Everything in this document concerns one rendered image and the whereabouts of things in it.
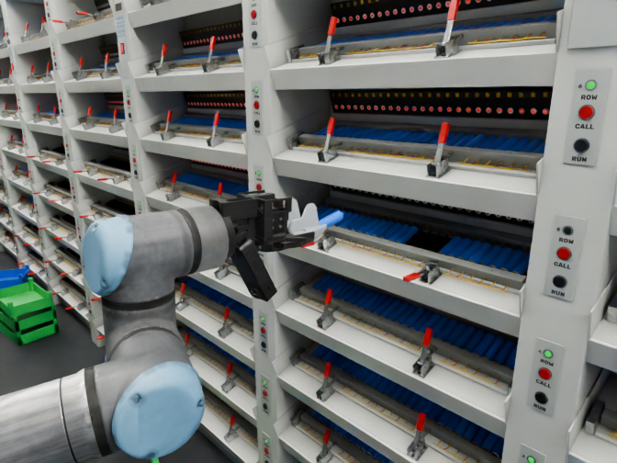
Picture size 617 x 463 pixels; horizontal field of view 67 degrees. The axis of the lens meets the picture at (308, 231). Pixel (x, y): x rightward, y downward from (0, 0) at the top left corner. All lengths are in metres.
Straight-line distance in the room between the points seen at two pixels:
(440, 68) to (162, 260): 0.52
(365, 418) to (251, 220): 0.63
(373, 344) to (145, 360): 0.63
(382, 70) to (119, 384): 0.66
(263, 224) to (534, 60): 0.44
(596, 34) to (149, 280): 0.63
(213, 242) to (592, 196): 0.51
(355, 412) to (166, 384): 0.75
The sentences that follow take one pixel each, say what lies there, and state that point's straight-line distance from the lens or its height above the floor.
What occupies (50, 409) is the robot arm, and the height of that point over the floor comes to 0.94.
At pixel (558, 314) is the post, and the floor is 0.91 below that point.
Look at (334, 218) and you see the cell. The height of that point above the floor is 1.02.
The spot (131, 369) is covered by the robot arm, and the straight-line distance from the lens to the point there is 0.53.
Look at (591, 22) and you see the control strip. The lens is 0.74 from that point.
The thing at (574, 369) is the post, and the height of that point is 0.83.
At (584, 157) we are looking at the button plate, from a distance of 0.73.
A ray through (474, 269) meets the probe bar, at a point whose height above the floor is 0.93.
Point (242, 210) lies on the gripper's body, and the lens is 0.68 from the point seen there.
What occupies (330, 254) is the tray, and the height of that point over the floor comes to 0.89.
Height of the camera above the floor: 1.22
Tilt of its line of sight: 16 degrees down
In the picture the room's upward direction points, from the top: straight up
